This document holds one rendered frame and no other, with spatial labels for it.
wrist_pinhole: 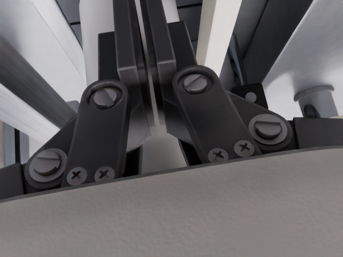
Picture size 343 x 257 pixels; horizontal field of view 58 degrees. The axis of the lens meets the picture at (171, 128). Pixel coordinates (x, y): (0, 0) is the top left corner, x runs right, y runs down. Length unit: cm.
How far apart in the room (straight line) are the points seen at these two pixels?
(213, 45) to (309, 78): 21
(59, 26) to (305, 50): 20
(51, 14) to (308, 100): 30
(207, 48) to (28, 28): 17
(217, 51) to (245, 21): 15
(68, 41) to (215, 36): 10
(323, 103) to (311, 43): 12
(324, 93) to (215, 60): 23
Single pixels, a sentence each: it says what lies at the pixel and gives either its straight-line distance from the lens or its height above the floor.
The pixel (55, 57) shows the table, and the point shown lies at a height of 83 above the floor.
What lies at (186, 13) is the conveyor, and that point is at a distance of 20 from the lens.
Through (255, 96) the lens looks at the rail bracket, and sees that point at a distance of 29.
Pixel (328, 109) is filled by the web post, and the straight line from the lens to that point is 39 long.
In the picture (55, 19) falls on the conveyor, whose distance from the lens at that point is 20.
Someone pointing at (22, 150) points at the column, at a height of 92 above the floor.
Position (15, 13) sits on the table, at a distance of 28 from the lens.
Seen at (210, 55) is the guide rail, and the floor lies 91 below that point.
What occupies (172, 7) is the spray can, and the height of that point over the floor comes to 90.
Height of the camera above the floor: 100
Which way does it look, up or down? 16 degrees down
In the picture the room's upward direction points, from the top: 170 degrees clockwise
